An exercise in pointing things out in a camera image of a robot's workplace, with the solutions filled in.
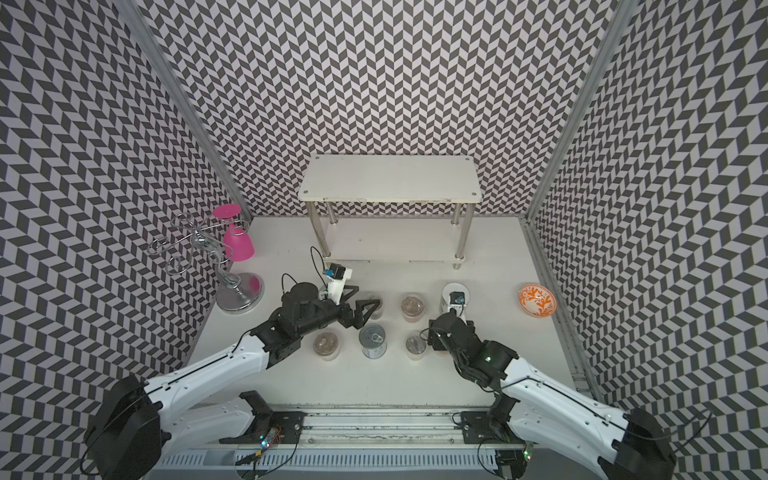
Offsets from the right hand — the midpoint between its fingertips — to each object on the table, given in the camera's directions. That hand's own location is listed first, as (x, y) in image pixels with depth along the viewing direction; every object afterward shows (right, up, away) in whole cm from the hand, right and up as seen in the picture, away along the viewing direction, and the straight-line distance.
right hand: (443, 328), depth 81 cm
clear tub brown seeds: (-17, +6, -8) cm, 20 cm away
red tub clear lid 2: (-32, -5, 0) cm, 32 cm away
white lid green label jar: (+4, +10, +7) cm, 13 cm away
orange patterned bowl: (+32, +5, +13) cm, 35 cm away
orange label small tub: (-8, -5, 0) cm, 9 cm away
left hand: (-20, +9, -4) cm, 22 cm away
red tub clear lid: (-8, +4, +8) cm, 12 cm away
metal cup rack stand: (-65, +7, +15) cm, 67 cm away
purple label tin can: (-19, -3, 0) cm, 20 cm away
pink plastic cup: (-62, +23, +10) cm, 67 cm away
